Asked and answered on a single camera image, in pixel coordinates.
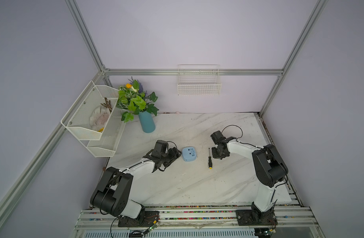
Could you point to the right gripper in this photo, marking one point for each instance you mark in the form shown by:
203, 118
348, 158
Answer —
215, 155

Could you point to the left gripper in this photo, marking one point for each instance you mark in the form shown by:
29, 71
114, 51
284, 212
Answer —
175, 154

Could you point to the black yellow screwdriver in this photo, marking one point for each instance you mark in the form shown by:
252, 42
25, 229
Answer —
210, 164

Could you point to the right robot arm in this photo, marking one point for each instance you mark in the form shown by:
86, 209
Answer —
270, 168

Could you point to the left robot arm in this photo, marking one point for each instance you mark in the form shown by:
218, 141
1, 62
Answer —
111, 195

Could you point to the teal vase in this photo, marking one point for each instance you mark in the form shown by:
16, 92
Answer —
147, 123

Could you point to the artificial green plant bouquet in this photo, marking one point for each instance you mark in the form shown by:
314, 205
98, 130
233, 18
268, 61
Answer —
133, 100

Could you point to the brown twigs in shelf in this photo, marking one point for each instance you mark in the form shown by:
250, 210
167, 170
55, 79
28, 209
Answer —
107, 104

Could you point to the white two-tier mesh shelf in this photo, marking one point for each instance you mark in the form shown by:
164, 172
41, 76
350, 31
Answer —
77, 121

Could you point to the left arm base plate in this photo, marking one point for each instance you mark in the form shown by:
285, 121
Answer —
145, 219

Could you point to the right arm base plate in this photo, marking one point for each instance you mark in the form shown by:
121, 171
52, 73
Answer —
256, 218

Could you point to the white wire wall basket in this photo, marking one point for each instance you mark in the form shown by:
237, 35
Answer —
199, 79

